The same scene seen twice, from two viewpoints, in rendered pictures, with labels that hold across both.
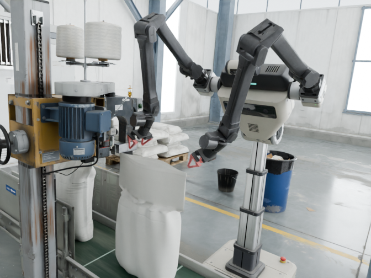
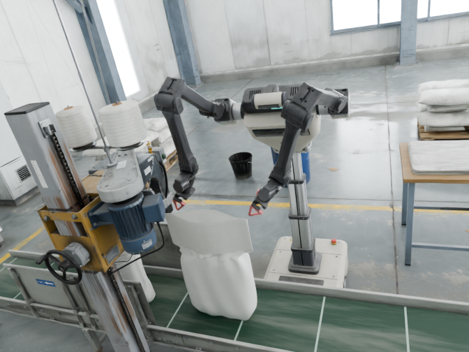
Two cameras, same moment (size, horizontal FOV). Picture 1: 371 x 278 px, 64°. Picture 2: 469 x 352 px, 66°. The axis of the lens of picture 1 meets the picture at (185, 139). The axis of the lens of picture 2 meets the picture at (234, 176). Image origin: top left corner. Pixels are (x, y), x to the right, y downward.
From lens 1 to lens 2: 0.60 m
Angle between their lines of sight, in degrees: 18
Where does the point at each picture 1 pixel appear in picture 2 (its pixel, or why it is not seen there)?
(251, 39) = (296, 110)
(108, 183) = not seen: hidden behind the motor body
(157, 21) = (179, 89)
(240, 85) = (291, 144)
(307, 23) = not seen: outside the picture
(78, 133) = (140, 228)
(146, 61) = (177, 130)
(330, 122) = (320, 49)
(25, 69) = (57, 186)
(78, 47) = (88, 130)
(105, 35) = (130, 121)
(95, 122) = (155, 214)
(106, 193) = not seen: hidden behind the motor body
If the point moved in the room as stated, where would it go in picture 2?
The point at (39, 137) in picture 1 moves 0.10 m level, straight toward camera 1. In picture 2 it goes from (97, 244) to (107, 252)
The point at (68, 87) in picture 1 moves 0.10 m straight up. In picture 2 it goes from (119, 193) to (111, 170)
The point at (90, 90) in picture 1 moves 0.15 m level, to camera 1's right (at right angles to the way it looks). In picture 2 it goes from (139, 185) to (176, 175)
